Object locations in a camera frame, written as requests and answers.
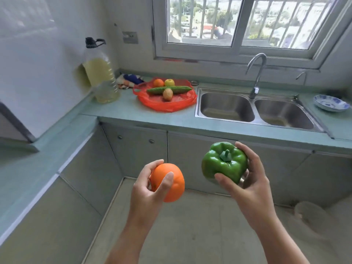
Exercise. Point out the person's right hand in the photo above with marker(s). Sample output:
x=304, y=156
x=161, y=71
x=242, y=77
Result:
x=255, y=197

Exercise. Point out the person's left hand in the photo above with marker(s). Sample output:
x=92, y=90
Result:
x=143, y=203

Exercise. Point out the orange fruit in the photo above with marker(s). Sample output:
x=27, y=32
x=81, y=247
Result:
x=158, y=83
x=176, y=186

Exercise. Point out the green bell pepper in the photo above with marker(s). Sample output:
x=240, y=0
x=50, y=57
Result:
x=220, y=164

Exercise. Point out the red plastic bag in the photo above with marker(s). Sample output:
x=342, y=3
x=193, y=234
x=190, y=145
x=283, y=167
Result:
x=156, y=105

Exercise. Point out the potato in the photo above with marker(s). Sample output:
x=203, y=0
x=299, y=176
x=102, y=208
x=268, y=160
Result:
x=168, y=95

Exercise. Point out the green bitter gourd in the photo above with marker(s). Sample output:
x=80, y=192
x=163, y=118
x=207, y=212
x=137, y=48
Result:
x=178, y=90

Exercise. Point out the yellow apple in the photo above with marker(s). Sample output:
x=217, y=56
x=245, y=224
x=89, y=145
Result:
x=169, y=82

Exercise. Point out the grey kitchen base cabinets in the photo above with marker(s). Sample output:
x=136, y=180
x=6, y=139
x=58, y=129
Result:
x=137, y=153

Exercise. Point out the white plastic trash bin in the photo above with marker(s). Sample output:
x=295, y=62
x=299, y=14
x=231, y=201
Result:
x=310, y=217

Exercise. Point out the stainless steel sink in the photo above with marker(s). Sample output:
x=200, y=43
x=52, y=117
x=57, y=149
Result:
x=225, y=107

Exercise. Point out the tall gooseneck metal faucet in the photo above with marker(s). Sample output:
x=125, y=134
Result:
x=254, y=92

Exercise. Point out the blue patterned white plate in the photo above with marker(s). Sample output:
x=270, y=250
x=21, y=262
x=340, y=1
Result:
x=331, y=103

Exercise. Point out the orange striped beige towel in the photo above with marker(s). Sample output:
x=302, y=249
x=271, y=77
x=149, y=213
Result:
x=121, y=83

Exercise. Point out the dark blue cloth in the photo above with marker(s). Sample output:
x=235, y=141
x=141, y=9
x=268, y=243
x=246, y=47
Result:
x=133, y=78

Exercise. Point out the round metal sink cap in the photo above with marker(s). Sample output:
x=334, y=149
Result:
x=194, y=83

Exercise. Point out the clear cooking oil bottle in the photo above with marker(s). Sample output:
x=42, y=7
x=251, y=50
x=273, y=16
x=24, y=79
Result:
x=101, y=76

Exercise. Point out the white framed window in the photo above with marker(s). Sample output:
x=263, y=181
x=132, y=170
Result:
x=238, y=24

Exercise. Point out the grey wall socket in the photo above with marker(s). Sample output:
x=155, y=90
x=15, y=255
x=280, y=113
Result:
x=130, y=37

